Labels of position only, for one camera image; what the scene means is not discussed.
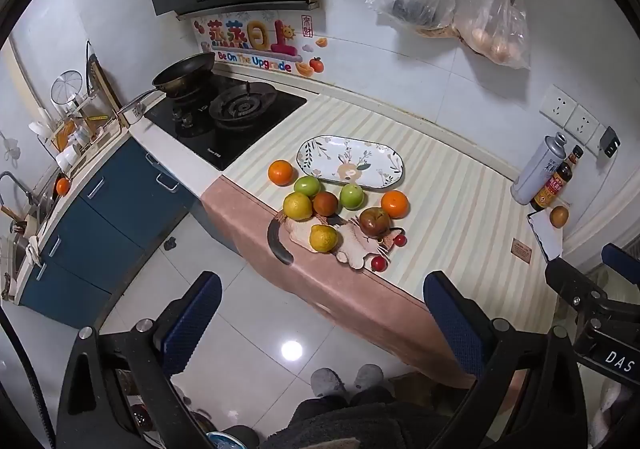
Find green apple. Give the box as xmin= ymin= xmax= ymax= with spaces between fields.
xmin=293 ymin=175 xmax=321 ymax=198
xmin=339 ymin=183 xmax=364 ymax=210

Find red apple with stem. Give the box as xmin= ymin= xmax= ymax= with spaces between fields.
xmin=359 ymin=207 xmax=392 ymax=237

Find grey gas canister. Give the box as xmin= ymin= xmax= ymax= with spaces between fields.
xmin=510 ymin=134 xmax=568 ymax=206

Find oval floral ceramic plate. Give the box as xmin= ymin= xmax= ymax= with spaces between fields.
xmin=296 ymin=135 xmax=406 ymax=190

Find yellow-green citrus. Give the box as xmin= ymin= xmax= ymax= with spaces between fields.
xmin=309 ymin=224 xmax=338 ymax=253
xmin=283 ymin=192 xmax=314 ymax=222

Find metal faucet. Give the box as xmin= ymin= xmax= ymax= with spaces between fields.
xmin=0 ymin=171 xmax=36 ymax=210

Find grey slipper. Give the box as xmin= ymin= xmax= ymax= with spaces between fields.
xmin=352 ymin=363 xmax=385 ymax=392
xmin=310 ymin=368 xmax=347 ymax=398

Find black frying pan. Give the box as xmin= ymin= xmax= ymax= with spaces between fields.
xmin=114 ymin=52 xmax=217 ymax=122

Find clear bag with brown contents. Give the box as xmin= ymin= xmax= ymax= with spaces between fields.
xmin=452 ymin=0 xmax=531 ymax=70

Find person's dark fuzzy pants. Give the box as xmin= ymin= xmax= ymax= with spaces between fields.
xmin=220 ymin=386 xmax=451 ymax=449

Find dark soy sauce bottle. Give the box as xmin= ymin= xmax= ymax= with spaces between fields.
xmin=531 ymin=145 xmax=585 ymax=211

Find colourful wall sticker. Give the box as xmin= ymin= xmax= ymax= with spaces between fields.
xmin=192 ymin=11 xmax=328 ymax=78

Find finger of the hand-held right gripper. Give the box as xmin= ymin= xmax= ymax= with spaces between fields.
xmin=545 ymin=256 xmax=618 ymax=325
xmin=601 ymin=243 xmax=640 ymax=286

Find black gas stove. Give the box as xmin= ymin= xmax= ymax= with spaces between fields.
xmin=144 ymin=74 xmax=308 ymax=172

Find dark red tomato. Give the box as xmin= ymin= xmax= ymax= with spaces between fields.
xmin=313 ymin=191 xmax=340 ymax=216

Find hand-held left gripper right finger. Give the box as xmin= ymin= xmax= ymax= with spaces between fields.
xmin=423 ymin=270 xmax=588 ymax=449

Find white wall outlet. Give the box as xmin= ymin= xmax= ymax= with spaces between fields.
xmin=567 ymin=104 xmax=601 ymax=144
xmin=587 ymin=124 xmax=623 ymax=158
xmin=539 ymin=84 xmax=578 ymax=128

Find white notepad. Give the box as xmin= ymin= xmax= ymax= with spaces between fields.
xmin=527 ymin=209 xmax=571 ymax=262

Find round metal strainer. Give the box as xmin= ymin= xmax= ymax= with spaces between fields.
xmin=51 ymin=70 xmax=85 ymax=104

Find wooden cutting board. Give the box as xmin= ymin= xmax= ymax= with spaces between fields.
xmin=86 ymin=41 xmax=121 ymax=110

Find striped table cloth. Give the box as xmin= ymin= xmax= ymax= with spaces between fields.
xmin=200 ymin=91 xmax=576 ymax=390

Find cat-shaped mat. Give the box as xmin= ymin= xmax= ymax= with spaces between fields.
xmin=267 ymin=211 xmax=406 ymax=272

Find black charger plug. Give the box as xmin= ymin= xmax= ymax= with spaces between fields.
xmin=598 ymin=126 xmax=622 ymax=158

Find metal sink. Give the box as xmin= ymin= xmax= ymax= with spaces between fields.
xmin=0 ymin=209 xmax=41 ymax=280

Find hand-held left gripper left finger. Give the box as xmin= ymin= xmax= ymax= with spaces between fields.
xmin=57 ymin=270 xmax=223 ymax=449

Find dish rack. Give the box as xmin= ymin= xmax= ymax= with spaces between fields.
xmin=27 ymin=41 xmax=123 ymax=174

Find black cable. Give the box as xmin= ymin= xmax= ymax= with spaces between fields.
xmin=0 ymin=301 xmax=56 ymax=449

